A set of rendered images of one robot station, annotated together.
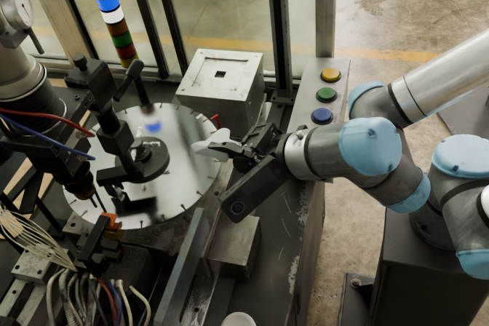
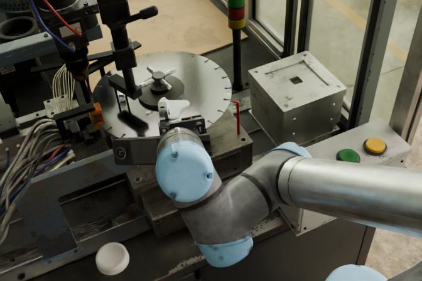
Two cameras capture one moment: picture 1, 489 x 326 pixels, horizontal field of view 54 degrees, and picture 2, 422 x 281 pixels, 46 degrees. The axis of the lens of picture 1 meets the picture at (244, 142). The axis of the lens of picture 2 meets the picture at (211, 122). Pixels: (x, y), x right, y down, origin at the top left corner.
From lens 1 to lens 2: 0.52 m
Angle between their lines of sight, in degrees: 32
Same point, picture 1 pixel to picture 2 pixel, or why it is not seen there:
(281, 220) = not seen: hidden behind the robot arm
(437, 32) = not seen: outside the picture
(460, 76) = (324, 187)
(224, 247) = (157, 197)
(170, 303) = (49, 179)
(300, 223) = not seen: hidden behind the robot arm
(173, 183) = (155, 121)
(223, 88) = (283, 91)
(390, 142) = (189, 177)
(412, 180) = (213, 234)
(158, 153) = (171, 95)
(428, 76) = (309, 169)
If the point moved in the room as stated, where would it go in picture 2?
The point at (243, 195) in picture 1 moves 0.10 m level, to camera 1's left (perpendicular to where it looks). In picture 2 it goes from (129, 147) to (94, 121)
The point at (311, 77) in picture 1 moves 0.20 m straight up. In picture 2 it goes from (357, 135) to (373, 64)
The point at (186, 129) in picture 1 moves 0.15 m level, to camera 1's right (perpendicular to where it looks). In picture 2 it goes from (208, 96) to (259, 125)
